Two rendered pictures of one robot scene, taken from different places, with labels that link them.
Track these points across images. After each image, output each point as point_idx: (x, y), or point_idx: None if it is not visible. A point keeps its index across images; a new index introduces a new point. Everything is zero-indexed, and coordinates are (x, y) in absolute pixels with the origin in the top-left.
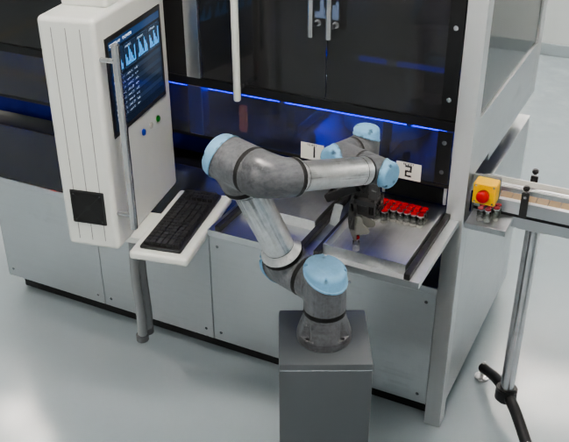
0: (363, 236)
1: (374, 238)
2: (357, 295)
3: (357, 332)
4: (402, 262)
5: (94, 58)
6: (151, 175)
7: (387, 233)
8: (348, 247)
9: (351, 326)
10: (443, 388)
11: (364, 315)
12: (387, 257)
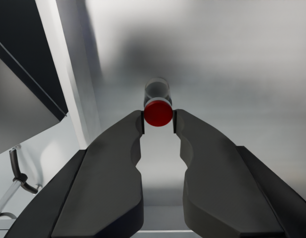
0: (256, 75)
1: (246, 113)
2: None
3: None
4: (154, 195)
5: None
6: None
7: (288, 133)
8: (159, 60)
9: (0, 122)
10: None
11: (45, 127)
12: (161, 168)
